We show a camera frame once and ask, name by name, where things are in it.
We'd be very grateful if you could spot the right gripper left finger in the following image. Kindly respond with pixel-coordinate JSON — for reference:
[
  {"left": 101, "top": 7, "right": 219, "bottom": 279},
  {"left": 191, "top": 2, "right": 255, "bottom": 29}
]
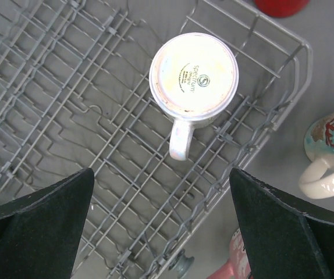
[{"left": 0, "top": 168, "right": 94, "bottom": 278}]

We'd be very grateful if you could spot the cream coral pattern mug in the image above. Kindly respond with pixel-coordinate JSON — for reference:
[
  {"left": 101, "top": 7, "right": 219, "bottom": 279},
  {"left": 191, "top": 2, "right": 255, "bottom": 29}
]
[{"left": 299, "top": 113, "right": 334, "bottom": 199}]

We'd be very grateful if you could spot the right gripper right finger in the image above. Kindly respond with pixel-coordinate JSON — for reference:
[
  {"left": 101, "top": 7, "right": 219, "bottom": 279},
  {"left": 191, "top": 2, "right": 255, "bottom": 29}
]
[{"left": 229, "top": 168, "right": 334, "bottom": 278}]

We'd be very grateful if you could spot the grey wire dish rack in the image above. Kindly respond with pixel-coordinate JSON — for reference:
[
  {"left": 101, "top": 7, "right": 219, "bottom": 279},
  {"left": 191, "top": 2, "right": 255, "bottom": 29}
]
[{"left": 0, "top": 1, "right": 313, "bottom": 278}]

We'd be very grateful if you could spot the pink mug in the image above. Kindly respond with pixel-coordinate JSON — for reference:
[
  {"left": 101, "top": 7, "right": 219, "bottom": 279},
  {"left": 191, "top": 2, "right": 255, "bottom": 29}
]
[{"left": 207, "top": 228, "right": 254, "bottom": 279}]

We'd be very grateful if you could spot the white floral mug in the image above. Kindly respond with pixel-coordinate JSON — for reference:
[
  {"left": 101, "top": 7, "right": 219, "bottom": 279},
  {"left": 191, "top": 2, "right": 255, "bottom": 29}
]
[{"left": 149, "top": 33, "right": 239, "bottom": 161}]

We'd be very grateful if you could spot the red mug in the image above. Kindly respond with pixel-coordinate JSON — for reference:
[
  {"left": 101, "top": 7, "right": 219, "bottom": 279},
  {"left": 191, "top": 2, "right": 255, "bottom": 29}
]
[{"left": 254, "top": 0, "right": 310, "bottom": 18}]

